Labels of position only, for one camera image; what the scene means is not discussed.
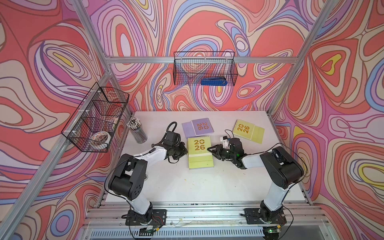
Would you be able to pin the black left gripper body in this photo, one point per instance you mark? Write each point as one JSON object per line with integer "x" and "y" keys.
{"x": 178, "y": 151}

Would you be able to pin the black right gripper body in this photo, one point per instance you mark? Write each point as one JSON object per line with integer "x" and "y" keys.
{"x": 226, "y": 153}

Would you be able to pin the green desk calendar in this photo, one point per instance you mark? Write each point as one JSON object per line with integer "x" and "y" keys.
{"x": 198, "y": 155}
{"x": 249, "y": 131}

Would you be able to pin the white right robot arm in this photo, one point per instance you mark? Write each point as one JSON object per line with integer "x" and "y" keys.
{"x": 282, "y": 168}

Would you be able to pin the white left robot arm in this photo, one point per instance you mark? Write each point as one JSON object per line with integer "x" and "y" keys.
{"x": 126, "y": 181}

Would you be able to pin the purple desk calendar far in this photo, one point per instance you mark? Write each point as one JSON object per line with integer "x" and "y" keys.
{"x": 198, "y": 127}

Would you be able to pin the clear cup of coloured pencils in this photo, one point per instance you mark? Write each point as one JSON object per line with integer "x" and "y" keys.
{"x": 136, "y": 128}

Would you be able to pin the blue pouch in basket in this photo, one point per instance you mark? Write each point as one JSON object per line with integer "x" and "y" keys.
{"x": 214, "y": 81}

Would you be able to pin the tape roll in basket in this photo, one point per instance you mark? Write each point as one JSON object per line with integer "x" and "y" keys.
{"x": 100, "y": 140}

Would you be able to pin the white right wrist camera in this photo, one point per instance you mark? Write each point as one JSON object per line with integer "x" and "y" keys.
{"x": 225, "y": 141}

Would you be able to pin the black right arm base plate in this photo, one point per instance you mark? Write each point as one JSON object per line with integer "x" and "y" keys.
{"x": 264, "y": 216}

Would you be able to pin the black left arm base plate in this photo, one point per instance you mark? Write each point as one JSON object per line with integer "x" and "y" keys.
{"x": 156, "y": 217}

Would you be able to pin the black wire basket back wall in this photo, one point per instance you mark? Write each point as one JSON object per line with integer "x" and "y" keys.
{"x": 192, "y": 66}

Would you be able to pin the black wire basket wall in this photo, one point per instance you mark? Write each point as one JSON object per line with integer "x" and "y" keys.
{"x": 100, "y": 110}
{"x": 192, "y": 66}

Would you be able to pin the black wire basket left wall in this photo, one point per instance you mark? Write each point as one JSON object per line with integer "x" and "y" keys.
{"x": 100, "y": 110}

